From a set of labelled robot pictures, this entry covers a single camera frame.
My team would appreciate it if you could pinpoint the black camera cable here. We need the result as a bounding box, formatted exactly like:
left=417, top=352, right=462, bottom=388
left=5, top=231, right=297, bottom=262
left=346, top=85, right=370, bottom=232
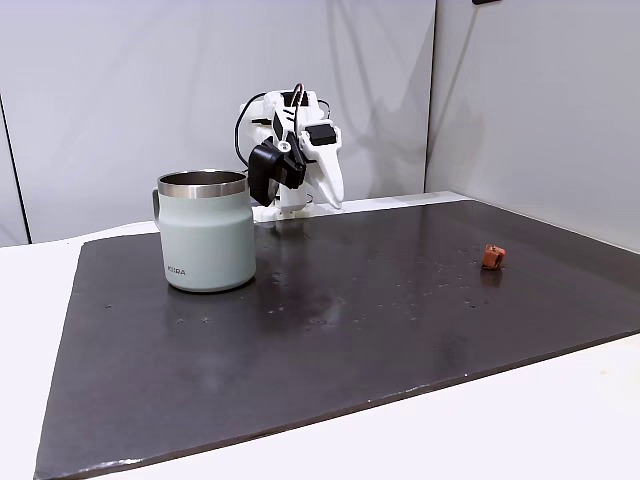
left=233, top=91, right=267, bottom=174

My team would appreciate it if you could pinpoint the black table mat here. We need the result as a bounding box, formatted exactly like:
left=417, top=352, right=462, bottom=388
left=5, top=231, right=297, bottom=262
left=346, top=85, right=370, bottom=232
left=33, top=199, right=640, bottom=480

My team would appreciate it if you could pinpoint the red white black servo cable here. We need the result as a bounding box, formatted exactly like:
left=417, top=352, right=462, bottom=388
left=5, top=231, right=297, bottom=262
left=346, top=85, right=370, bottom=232
left=286, top=82, right=332, bottom=122

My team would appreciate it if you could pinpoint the black oval camera box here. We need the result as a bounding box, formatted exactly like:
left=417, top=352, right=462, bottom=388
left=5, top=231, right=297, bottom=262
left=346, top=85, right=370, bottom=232
left=247, top=140, right=307, bottom=207

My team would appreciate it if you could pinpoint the small red cube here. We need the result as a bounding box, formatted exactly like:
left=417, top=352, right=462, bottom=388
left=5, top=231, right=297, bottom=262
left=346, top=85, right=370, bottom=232
left=480, top=243, right=507, bottom=271

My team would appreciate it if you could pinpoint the pale green steel mug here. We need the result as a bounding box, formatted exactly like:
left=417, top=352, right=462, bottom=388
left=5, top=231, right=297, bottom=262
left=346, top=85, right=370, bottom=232
left=151, top=169, right=258, bottom=294

